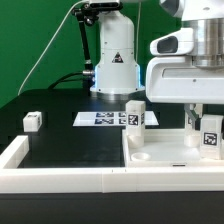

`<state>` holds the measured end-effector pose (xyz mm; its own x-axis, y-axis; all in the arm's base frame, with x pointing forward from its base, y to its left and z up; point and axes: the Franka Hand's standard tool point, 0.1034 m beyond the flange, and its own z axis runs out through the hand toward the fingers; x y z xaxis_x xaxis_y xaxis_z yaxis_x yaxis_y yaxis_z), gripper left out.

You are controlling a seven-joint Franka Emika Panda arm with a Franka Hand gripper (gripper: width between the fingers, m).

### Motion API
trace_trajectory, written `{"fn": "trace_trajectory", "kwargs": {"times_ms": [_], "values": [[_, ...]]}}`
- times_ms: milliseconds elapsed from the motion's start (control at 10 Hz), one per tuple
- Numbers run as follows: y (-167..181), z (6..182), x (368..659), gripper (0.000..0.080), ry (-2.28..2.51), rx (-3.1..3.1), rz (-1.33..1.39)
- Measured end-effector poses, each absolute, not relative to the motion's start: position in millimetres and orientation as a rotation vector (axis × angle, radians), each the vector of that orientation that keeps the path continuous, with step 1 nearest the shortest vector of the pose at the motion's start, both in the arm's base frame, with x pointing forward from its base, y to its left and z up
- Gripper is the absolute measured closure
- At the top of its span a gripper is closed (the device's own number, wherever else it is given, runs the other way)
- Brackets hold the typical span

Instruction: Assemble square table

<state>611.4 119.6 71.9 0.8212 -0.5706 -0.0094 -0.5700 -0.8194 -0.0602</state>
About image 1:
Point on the white U-shaped obstacle fence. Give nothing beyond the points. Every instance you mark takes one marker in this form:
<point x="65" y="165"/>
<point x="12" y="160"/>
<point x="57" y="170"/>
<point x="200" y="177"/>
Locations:
<point x="101" y="180"/>

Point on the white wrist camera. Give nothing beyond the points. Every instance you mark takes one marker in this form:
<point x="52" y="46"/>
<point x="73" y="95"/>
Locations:
<point x="180" y="42"/>

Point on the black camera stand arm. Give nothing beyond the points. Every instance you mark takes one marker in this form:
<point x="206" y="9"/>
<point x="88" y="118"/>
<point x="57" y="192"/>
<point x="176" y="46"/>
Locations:
<point x="85" y="17"/>

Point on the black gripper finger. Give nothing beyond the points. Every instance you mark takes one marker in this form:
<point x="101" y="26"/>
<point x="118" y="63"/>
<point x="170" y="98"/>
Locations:
<point x="192" y="117"/>

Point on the white square tabletop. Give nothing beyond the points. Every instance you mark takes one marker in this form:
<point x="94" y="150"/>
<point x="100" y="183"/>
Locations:
<point x="164" y="148"/>

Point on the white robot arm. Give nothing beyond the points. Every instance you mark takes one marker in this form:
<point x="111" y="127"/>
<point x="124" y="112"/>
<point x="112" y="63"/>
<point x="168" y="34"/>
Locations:
<point x="117" y="72"/>

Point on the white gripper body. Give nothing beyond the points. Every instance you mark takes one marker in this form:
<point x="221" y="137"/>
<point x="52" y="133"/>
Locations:
<point x="174" y="79"/>

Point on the white marker sheet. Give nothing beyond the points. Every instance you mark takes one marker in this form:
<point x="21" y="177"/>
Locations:
<point x="117" y="118"/>

